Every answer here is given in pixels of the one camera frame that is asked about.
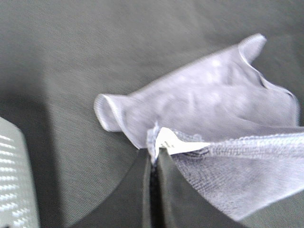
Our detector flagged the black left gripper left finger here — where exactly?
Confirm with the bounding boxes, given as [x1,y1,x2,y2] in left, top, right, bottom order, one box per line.
[72,149,152,228]

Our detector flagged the grey perforated laundry basket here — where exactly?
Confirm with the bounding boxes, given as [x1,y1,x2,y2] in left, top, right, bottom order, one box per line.
[0,118,40,228]

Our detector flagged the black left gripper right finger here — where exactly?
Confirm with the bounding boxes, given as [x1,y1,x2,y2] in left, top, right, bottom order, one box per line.
[157,148,244,228]

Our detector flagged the grey-purple towel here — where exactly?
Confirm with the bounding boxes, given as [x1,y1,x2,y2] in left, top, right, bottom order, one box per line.
[94,34,304,220]

